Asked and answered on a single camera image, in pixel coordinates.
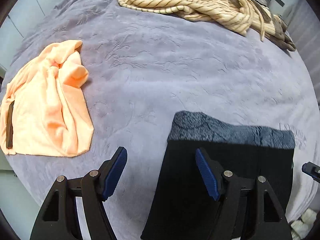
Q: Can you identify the black pants grey waistband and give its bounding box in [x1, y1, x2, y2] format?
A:
[141, 111, 295, 239]

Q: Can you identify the orange fleece garment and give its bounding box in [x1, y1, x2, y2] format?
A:
[1, 40, 94, 157]

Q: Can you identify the brown olive garment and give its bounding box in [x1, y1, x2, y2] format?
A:
[251, 0, 296, 51]

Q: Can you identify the grey curtain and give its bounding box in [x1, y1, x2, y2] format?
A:
[285, 0, 319, 101]

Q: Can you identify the lavender embossed bed blanket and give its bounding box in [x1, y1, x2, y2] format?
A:
[4, 0, 319, 239]

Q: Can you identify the cream striped garment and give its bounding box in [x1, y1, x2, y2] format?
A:
[117, 0, 278, 38]

